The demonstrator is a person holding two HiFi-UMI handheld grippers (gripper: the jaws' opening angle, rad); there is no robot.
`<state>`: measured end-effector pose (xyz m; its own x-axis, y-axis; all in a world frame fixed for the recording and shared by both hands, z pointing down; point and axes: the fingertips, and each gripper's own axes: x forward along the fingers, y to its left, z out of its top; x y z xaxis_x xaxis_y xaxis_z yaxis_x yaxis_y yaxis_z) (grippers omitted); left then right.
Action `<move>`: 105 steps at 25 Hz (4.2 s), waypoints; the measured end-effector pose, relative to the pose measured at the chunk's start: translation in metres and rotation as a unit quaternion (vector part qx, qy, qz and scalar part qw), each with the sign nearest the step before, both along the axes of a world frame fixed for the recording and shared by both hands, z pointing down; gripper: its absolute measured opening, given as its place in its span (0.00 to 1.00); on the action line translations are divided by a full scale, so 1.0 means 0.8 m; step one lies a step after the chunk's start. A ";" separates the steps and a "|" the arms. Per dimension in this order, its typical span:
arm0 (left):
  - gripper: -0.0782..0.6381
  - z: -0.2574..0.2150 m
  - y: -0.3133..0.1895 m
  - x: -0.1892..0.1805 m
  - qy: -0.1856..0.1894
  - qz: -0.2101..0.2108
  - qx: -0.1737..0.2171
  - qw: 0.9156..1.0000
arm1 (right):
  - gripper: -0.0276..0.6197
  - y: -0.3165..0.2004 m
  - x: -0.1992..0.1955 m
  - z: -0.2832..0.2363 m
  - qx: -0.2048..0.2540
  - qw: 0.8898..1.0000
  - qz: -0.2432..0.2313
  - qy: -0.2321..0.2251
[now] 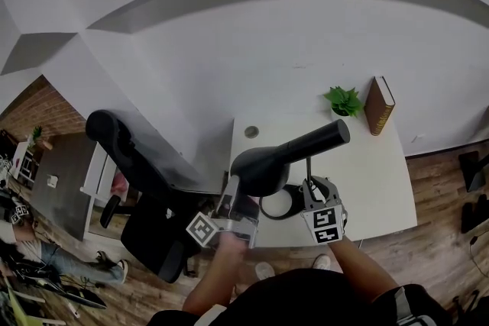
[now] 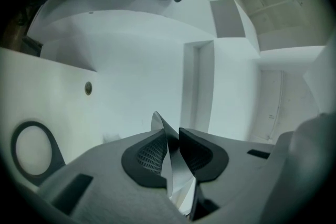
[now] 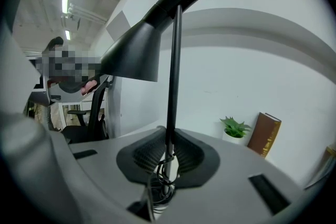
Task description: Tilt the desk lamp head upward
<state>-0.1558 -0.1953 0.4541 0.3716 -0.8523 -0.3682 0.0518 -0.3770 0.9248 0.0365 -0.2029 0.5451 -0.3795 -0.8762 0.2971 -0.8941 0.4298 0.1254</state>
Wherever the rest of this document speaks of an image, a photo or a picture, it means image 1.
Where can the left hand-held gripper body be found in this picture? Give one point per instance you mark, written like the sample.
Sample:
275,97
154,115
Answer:
200,229

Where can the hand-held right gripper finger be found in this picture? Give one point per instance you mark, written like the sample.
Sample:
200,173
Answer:
331,192
308,198

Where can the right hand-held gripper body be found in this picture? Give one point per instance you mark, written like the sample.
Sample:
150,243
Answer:
324,223

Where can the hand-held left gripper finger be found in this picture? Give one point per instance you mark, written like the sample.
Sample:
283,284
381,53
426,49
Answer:
229,194
250,210

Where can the black desk lamp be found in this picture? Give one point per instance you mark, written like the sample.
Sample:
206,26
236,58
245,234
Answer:
267,168

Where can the person's right forearm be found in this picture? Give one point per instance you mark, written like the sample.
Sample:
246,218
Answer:
363,271

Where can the person's left forearm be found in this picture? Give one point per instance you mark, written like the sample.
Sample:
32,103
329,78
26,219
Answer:
214,286

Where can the person's left hand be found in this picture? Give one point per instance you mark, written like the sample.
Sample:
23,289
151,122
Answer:
231,248

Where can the person's right white shoe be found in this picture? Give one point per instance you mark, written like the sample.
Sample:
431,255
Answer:
321,262

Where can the person's white shoe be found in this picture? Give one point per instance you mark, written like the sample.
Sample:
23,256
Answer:
264,271
321,262

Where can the person's left white shoe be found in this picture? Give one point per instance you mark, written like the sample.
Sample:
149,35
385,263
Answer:
264,271

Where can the black office chair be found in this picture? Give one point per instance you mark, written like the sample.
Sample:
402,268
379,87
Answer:
149,179

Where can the person's black clothing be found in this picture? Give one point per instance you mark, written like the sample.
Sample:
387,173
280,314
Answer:
305,301

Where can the pink bag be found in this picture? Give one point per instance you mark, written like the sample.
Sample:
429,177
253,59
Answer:
119,183

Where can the green potted plant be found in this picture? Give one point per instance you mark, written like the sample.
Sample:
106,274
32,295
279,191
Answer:
344,99

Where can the brown hardcover book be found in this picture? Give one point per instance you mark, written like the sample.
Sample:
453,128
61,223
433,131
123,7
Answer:
378,107

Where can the black metal stand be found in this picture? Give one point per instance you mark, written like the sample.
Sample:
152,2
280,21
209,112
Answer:
473,172

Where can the black bag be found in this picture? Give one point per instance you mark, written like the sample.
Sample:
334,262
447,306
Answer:
473,215

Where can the small white box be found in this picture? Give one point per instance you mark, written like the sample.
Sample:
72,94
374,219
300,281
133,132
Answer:
52,180

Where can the white shelf unit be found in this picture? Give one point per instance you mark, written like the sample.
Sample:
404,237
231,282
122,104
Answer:
23,164

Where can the small green plant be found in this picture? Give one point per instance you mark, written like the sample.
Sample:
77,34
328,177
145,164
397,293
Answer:
36,134

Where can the yellow-green chair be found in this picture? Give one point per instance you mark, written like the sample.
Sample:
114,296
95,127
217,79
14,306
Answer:
19,311

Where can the white cabinet frame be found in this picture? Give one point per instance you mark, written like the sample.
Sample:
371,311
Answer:
97,179

